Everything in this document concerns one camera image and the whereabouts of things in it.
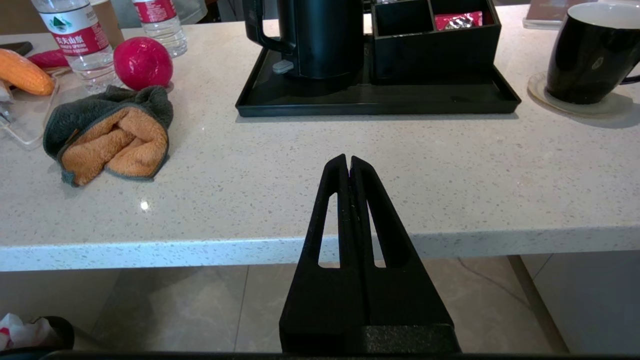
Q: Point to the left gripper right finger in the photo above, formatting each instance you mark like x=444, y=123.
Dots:
x=400, y=300

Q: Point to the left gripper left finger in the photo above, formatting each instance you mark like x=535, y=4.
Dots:
x=325, y=300

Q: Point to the black electric kettle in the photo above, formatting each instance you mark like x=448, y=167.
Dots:
x=320, y=40

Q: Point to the white counter cabinet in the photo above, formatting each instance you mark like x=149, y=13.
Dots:
x=590, y=300

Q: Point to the black serving tray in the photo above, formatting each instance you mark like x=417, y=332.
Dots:
x=380, y=100

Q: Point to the black compartment organizer box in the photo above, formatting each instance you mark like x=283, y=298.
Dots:
x=435, y=52

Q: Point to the grey and orange cloth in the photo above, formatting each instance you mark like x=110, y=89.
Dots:
x=115, y=140

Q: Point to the black waste bin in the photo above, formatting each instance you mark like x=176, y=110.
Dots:
x=61, y=332

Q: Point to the red sachet packet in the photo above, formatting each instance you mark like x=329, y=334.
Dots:
x=457, y=20

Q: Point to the beige coaster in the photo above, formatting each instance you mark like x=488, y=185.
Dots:
x=620, y=106

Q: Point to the red toy tomato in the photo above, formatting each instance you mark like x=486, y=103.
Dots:
x=143, y=62

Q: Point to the crumpled white tissue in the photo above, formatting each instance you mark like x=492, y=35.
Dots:
x=22, y=330

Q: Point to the black mug white inside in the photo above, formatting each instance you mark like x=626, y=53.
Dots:
x=585, y=55

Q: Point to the person in grey t-shirt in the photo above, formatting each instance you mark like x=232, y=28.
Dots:
x=192, y=10

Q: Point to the water bottle red cap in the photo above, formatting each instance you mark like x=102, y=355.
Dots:
x=162, y=25
x=80, y=45

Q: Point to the clear acrylic tray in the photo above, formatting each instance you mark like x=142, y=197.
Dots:
x=27, y=120

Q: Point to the brown paper cup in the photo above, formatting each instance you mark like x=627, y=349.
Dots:
x=110, y=25

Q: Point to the red toy chili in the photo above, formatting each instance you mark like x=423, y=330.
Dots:
x=49, y=58

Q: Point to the orange fruit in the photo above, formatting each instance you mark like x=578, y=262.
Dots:
x=25, y=74

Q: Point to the black phone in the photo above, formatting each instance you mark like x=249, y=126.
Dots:
x=16, y=48

